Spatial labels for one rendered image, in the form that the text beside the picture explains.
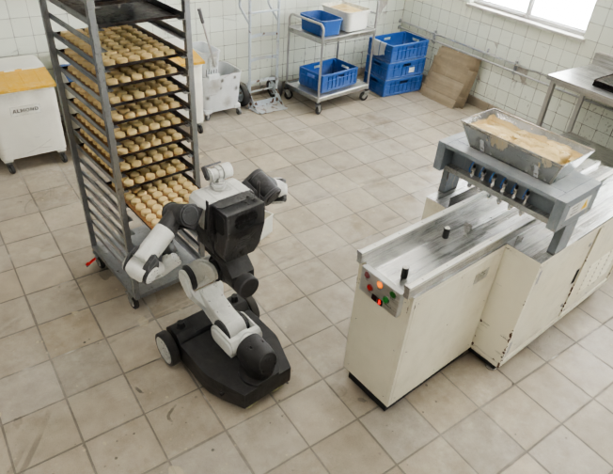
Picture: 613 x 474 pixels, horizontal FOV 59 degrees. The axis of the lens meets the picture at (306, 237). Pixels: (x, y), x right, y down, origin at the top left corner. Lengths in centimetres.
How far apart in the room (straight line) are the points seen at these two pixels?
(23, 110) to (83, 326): 207
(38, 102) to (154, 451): 304
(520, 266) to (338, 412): 118
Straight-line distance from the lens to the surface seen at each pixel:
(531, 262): 281
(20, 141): 498
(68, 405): 310
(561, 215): 264
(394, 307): 242
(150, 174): 303
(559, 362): 359
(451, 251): 267
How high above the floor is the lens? 237
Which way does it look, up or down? 36 degrees down
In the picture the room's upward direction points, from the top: 5 degrees clockwise
